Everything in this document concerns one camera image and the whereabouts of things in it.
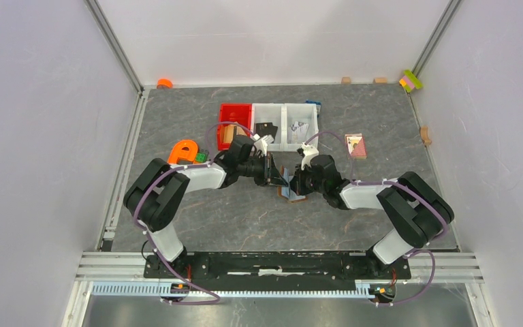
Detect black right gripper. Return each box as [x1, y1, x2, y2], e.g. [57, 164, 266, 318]
[289, 162, 326, 196]

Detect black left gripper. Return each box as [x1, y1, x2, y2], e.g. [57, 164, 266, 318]
[238, 153, 289, 188]

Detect brown leather card holder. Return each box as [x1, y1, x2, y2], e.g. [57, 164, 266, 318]
[278, 166, 308, 204]

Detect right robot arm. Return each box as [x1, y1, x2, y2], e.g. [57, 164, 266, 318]
[289, 155, 455, 278]

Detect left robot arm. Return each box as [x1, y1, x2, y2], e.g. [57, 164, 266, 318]
[123, 134, 289, 278]

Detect playing card box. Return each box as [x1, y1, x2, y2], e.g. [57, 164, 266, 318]
[345, 134, 367, 159]

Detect cards in white bin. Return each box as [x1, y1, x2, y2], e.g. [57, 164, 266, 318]
[287, 121, 309, 144]

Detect black card in bin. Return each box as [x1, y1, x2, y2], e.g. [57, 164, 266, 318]
[255, 122, 279, 140]

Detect cards in red bin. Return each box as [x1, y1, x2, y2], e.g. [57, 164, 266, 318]
[217, 125, 247, 150]

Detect white plastic bin right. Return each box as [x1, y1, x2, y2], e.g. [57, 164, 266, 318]
[280, 103, 319, 152]

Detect white plastic bin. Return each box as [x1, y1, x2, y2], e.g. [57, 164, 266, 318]
[280, 103, 319, 152]
[252, 103, 286, 151]

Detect white plastic bin left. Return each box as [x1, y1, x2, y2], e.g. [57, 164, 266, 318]
[252, 103, 286, 151]

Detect green toy block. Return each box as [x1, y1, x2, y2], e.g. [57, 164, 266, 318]
[193, 153, 208, 164]

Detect blue toy piece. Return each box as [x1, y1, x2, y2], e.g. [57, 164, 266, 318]
[305, 100, 321, 115]

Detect red plastic bin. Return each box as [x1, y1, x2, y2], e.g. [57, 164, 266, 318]
[216, 104, 254, 153]

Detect orange tape dispenser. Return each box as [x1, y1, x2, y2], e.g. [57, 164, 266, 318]
[167, 139, 199, 164]

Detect wooden block left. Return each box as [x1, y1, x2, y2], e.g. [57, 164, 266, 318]
[340, 76, 351, 84]

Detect wooden arch block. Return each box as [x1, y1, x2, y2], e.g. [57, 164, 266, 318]
[419, 126, 432, 146]

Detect colourful toy block stack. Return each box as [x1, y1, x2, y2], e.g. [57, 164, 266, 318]
[398, 69, 424, 93]

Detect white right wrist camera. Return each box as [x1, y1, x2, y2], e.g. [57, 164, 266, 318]
[297, 143, 319, 170]

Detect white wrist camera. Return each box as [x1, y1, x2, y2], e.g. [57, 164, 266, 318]
[251, 134, 274, 157]
[297, 143, 319, 170]

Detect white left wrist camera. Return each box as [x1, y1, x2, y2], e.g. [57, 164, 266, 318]
[251, 134, 274, 157]

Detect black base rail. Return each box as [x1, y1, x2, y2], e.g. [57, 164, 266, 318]
[144, 251, 411, 292]

